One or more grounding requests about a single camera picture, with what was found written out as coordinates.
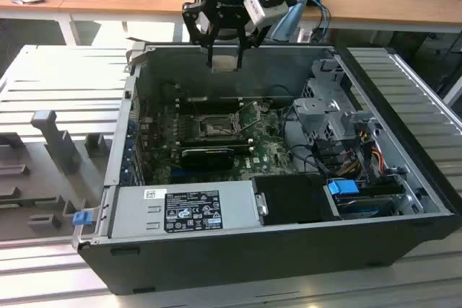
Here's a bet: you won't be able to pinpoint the metal socket cover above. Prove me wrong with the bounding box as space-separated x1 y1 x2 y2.
236 100 270 134

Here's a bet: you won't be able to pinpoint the green motherboard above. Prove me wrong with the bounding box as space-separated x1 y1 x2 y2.
139 87 294 185

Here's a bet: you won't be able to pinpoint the blue expansion slot retainer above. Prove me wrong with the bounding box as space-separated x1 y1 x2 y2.
122 120 138 187

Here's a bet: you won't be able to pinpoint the yellow red power wires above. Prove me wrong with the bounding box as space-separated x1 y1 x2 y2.
337 131 385 181

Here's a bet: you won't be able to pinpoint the black wire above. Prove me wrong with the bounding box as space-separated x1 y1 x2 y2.
279 104 328 174

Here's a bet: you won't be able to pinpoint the hard disk drive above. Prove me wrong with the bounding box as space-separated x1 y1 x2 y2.
334 194 396 219

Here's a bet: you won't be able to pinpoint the installed RAM stick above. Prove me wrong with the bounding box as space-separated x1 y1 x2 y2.
179 146 235 171

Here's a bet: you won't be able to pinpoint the silver power supply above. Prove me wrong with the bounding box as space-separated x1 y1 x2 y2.
107 179 263 239

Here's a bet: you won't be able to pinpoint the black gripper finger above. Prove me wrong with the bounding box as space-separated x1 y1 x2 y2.
181 0 218 70
235 21 271 71

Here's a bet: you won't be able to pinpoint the silver metal drive cage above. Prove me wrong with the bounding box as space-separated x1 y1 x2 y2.
291 56 378 145

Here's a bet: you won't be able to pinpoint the metal disk bay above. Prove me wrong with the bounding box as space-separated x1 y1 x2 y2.
323 172 429 221

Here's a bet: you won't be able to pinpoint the black RAM slot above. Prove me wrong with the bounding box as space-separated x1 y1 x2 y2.
177 105 241 112
177 110 241 116
180 146 255 154
177 102 241 107
180 137 253 144
180 141 254 148
177 97 241 104

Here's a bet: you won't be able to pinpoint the blue disk carrier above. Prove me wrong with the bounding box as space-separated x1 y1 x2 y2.
326 180 360 199

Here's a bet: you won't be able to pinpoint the CPU with silver top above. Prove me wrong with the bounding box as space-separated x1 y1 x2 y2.
211 55 239 74

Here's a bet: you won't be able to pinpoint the grey parts rack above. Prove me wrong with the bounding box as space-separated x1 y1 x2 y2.
0 108 118 242

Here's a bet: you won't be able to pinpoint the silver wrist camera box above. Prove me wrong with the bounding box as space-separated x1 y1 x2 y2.
243 0 289 30

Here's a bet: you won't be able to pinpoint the blue cable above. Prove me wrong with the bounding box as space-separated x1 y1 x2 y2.
306 0 331 35

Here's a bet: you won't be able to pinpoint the blue case latch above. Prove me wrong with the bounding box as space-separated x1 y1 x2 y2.
72 210 92 229

